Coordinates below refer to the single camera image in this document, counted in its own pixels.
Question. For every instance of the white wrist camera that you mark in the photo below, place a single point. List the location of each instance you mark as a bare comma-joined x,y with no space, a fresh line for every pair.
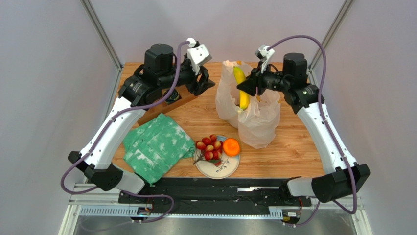
264,53
198,54

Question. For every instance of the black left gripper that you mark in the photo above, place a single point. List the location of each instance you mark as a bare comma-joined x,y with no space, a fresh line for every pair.
198,88

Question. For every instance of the orange fake tangerine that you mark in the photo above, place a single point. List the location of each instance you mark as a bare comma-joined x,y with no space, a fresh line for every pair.
231,147

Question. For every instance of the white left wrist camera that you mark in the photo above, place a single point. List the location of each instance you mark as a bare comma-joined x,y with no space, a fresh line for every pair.
198,54

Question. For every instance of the aluminium frame rail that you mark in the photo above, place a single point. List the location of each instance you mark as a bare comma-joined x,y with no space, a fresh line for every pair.
89,8

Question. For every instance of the cream and blue ceramic plate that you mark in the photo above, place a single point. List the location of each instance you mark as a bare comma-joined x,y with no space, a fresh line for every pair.
227,168

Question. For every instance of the wooden compartment tray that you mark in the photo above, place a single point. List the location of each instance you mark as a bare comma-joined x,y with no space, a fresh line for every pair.
179,97

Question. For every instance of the green white cloth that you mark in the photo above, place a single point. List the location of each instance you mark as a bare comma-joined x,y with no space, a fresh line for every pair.
152,149

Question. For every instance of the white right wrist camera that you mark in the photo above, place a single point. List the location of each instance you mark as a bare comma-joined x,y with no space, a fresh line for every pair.
264,53

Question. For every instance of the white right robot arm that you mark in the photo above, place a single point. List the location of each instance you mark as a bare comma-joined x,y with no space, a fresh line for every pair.
343,175

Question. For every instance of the translucent white plastic bag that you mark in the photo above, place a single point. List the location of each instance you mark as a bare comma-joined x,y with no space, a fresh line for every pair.
256,125

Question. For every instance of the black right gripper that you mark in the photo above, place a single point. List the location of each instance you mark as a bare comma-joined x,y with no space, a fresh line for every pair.
257,81

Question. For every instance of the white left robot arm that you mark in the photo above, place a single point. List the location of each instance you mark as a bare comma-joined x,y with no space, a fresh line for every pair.
163,69

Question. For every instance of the red fake fruit bunch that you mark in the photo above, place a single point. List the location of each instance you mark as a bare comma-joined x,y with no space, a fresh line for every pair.
210,149

